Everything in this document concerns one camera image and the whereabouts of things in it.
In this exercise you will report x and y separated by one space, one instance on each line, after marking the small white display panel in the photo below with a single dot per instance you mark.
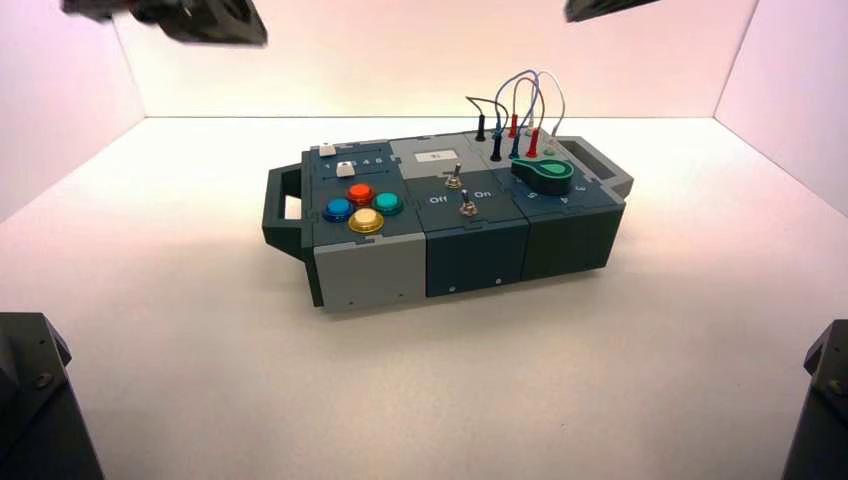
435 156

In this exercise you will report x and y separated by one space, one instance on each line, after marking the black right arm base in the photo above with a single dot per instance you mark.
821 411

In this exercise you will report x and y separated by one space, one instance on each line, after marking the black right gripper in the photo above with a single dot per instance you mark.
590 8

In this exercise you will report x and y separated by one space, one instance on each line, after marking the teal round push button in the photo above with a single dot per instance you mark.
387 203

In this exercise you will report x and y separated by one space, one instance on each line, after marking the blue round push button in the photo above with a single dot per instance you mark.
338 210

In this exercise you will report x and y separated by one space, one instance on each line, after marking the small white square key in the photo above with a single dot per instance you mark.
343 169
326 150

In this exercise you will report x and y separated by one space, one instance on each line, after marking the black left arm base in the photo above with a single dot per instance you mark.
33 411

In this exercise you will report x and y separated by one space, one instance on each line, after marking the teal and grey control box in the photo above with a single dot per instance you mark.
371 272

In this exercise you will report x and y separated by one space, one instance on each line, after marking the green rotary knob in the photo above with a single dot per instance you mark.
544 175

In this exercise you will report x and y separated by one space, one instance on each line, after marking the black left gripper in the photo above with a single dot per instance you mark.
199 23

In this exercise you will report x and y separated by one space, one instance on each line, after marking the orange round push button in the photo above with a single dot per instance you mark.
361 193

